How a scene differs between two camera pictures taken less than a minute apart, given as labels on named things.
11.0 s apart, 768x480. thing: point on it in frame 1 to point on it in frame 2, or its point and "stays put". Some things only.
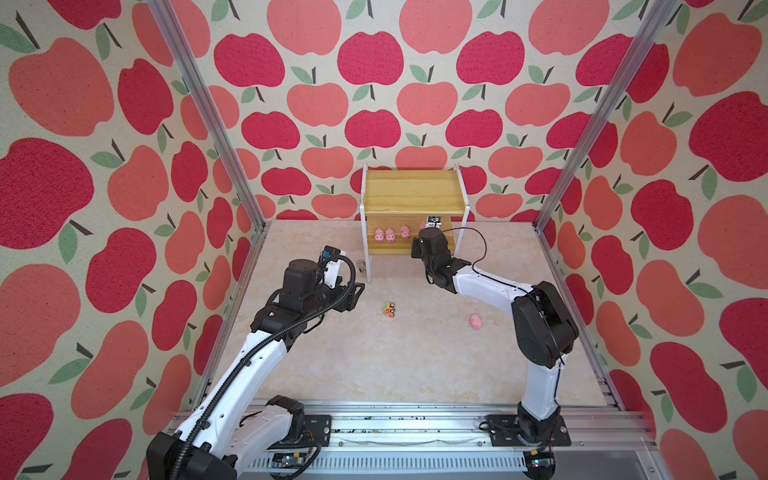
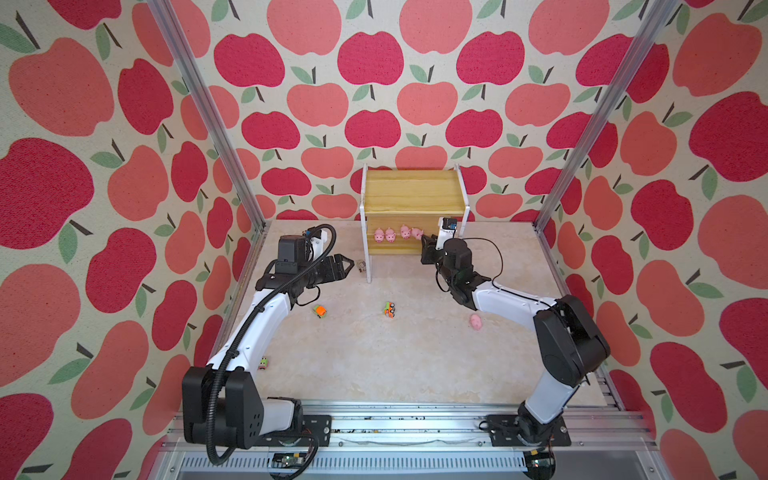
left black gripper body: (322, 293) to (323, 274)
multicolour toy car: (389, 309) stays put
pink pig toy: (475, 321) stays put
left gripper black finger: (349, 295) to (338, 270)
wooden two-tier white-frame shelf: (395, 204) stays put
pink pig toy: (390, 235) stays put
